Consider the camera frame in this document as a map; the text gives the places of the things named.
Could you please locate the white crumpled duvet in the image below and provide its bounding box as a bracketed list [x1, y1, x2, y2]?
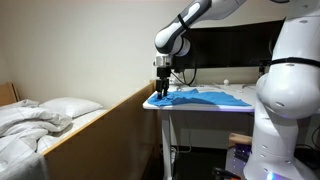
[0, 99, 73, 174]

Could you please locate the blue printed cloth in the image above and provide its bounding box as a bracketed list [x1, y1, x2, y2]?
[146, 88, 253, 108]

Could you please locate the grey hanging cloth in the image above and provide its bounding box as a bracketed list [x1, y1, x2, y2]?
[0, 151, 51, 180]

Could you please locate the white floor power strip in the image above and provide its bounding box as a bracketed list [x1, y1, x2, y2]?
[169, 146, 178, 164]

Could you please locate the white desk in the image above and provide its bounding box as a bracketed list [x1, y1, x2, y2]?
[142, 83, 258, 180]

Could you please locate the wooden bed frame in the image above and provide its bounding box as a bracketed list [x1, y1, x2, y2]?
[0, 79, 158, 180]

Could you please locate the white mattress sheet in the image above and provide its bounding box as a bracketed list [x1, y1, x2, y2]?
[36, 109, 108, 154]

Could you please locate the white pillow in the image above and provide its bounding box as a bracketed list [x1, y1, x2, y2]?
[39, 97, 104, 119]

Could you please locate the orange black hand tool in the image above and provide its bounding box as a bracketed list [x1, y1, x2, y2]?
[211, 167, 243, 180]

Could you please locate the cardboard box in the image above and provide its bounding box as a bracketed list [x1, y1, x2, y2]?
[228, 132, 254, 148]

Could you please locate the black computer monitor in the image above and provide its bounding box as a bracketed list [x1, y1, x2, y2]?
[181, 26, 251, 73]
[249, 19, 286, 68]

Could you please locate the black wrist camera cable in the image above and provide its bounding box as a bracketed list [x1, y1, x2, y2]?
[169, 64, 198, 87]

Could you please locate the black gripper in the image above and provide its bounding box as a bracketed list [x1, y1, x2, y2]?
[155, 66, 172, 100]

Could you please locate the purple glowing object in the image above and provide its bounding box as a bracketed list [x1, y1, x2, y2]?
[234, 146, 251, 163]

